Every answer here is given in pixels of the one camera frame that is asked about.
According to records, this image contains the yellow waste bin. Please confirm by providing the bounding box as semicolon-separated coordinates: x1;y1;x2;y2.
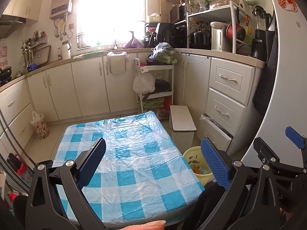
183;146;213;186

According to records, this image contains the floral bin red bag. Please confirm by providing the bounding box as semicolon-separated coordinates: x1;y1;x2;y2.
7;153;33;187

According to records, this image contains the wall water heater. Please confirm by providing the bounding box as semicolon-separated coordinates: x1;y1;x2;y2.
50;0;73;20

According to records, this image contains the white thermos jug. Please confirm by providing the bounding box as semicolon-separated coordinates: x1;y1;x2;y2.
61;40;71;60

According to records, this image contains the white plastic bag on cart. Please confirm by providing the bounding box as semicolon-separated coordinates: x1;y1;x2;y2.
133;72;156;94

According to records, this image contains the white rolling kitchen cart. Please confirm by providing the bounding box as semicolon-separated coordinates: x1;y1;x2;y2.
133;58;174;113

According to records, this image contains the white electric kettle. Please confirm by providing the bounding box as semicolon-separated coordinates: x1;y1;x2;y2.
210;21;232;52

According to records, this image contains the white countertop shelf rack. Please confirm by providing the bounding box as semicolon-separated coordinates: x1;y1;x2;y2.
186;1;252;53

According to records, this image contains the bag of green vegetables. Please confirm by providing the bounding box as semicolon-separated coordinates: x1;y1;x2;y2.
148;42;177;64

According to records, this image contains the white refrigerator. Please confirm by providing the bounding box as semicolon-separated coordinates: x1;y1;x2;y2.
256;0;306;167

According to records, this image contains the black air fryer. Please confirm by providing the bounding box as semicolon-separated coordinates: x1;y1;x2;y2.
154;22;178;48

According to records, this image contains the blue checkered plastic tablecloth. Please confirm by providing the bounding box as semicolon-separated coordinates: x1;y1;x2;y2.
53;112;204;229

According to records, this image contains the person's left hand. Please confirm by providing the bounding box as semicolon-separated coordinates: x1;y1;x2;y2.
120;220;166;230

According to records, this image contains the white step stool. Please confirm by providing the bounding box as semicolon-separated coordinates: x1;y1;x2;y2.
170;105;196;153

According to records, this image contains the black blender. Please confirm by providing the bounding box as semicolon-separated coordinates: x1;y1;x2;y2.
251;6;272;62

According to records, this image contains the floral waste bin white bag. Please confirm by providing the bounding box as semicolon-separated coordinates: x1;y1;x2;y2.
30;111;50;140

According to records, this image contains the red hanging saucepan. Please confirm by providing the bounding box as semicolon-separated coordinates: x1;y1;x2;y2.
226;7;246;41

